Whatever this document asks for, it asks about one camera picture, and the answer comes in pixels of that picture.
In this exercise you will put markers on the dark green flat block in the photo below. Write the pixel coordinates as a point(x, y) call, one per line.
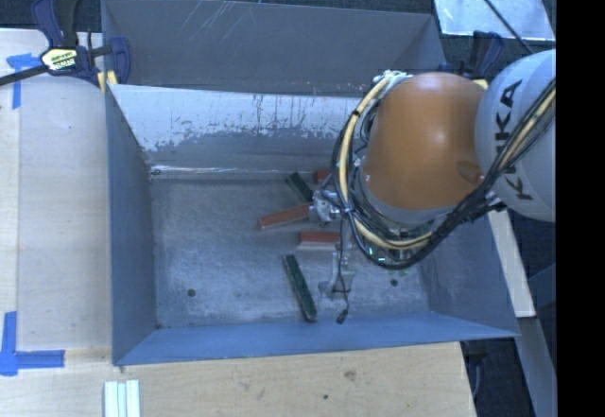
point(299, 287)
point(299, 186)

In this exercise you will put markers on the red-brown flat block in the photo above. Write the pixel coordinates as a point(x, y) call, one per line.
point(283, 217)
point(322, 176)
point(319, 238)

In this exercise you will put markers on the grey metal bin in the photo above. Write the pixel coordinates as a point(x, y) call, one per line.
point(212, 254)

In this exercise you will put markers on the black cylinder on white bracket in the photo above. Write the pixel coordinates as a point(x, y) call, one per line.
point(336, 283)

